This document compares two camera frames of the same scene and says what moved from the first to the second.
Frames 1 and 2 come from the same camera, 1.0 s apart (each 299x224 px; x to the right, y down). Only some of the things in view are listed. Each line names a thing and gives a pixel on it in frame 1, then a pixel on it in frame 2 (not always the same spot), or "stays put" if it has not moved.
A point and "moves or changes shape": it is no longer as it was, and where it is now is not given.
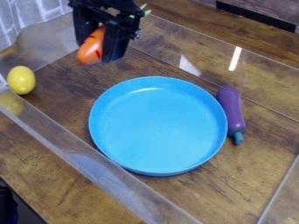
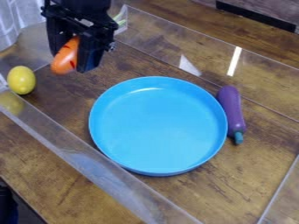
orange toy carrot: (90, 53) moves or changes shape
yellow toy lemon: (22, 80) stays put
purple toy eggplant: (230, 99) stays put
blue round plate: (158, 126) stays put
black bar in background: (257, 16) stays put
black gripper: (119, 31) -> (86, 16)
